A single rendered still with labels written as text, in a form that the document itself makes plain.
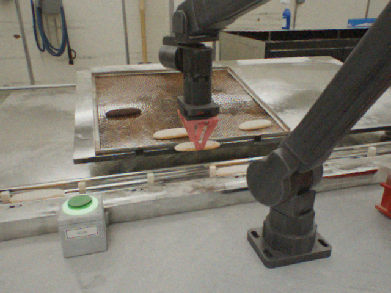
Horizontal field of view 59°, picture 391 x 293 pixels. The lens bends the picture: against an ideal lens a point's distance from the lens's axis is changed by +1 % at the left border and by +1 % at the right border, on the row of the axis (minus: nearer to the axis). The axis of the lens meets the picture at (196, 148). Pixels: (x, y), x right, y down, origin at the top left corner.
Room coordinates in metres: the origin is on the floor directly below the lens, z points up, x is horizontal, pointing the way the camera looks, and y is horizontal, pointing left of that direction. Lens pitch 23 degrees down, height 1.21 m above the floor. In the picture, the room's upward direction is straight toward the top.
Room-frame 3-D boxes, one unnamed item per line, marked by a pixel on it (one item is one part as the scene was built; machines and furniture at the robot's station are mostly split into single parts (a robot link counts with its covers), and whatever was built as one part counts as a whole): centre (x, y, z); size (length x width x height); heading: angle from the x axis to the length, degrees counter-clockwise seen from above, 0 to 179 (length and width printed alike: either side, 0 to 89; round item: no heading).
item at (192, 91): (0.68, 0.00, 1.04); 0.10 x 0.07 x 0.07; 15
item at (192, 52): (0.69, 0.00, 1.10); 0.07 x 0.06 x 0.07; 38
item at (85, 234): (0.50, 0.19, 0.84); 0.08 x 0.08 x 0.11; 15
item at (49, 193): (0.60, 0.31, 0.86); 0.10 x 0.04 x 0.01; 105
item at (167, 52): (0.71, 0.02, 1.14); 0.11 x 0.09 x 0.12; 38
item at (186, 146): (0.68, 0.00, 0.93); 0.10 x 0.04 x 0.01; 105
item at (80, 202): (0.49, 0.19, 0.90); 0.04 x 0.04 x 0.02
